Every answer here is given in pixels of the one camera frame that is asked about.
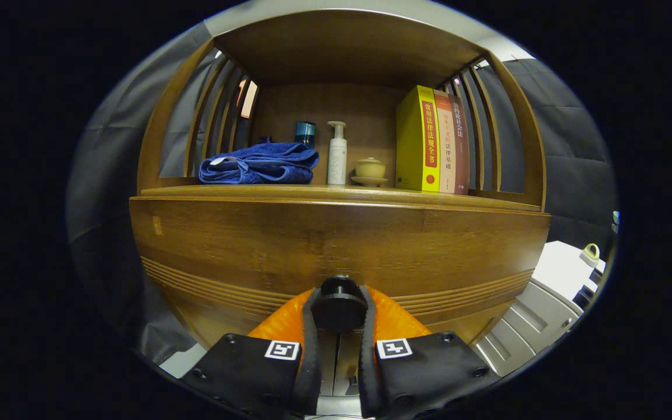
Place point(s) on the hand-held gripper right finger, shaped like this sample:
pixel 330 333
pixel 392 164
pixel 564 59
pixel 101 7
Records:
pixel 366 367

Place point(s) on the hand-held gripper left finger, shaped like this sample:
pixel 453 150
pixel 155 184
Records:
pixel 311 361

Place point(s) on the black drawer knob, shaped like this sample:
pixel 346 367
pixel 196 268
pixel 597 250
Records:
pixel 339 306

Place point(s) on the wooden drawer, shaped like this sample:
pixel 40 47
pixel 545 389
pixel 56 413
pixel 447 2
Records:
pixel 312 245

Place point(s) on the wooden countertop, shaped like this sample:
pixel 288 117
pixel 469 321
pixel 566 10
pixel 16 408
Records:
pixel 289 191

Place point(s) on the white side cabinet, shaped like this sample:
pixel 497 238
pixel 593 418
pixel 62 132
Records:
pixel 557 268

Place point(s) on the wooden cabinet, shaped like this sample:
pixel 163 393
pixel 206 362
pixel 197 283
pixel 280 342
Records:
pixel 342 46

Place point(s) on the beige lidded teacup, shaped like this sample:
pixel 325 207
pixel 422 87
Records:
pixel 370 169

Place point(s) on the blue folded towel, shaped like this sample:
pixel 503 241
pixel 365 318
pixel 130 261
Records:
pixel 266 166

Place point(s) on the white pump bottle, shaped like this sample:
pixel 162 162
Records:
pixel 336 160

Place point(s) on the teal bottle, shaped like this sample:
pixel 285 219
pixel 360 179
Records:
pixel 305 133

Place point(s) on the orange beige book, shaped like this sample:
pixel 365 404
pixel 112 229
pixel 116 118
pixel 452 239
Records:
pixel 445 151

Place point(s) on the yellow book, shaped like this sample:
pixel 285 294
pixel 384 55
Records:
pixel 415 140

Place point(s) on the brown book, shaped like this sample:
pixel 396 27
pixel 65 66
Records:
pixel 461 151

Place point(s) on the small pale green object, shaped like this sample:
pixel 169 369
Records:
pixel 590 255

